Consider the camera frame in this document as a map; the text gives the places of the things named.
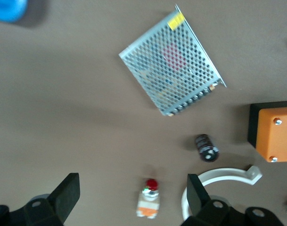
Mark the black cylindrical capacitor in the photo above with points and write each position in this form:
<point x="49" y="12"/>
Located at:
<point x="205" y="147"/>

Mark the white plastic pipe clamp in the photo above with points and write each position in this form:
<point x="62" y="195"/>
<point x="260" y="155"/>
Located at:
<point x="228" y="173"/>

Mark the orange button box black base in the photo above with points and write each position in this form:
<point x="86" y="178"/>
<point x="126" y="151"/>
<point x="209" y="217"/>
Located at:
<point x="275" y="136"/>

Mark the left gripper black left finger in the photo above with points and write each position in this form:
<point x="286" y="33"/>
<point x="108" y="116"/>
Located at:
<point x="60" y="204"/>

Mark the red push button switch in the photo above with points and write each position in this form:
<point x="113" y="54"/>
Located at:
<point x="148" y="202"/>

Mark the blue plastic tray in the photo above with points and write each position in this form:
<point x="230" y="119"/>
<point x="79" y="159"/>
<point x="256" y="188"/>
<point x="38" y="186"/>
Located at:
<point x="6" y="9"/>

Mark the metal mesh power supply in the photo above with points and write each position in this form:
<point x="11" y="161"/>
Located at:
<point x="171" y="61"/>

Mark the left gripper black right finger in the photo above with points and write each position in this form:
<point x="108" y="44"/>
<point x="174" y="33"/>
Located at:
<point x="204" y="212"/>

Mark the brown table cover mat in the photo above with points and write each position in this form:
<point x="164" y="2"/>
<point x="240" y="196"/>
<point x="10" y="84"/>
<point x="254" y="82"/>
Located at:
<point x="63" y="94"/>

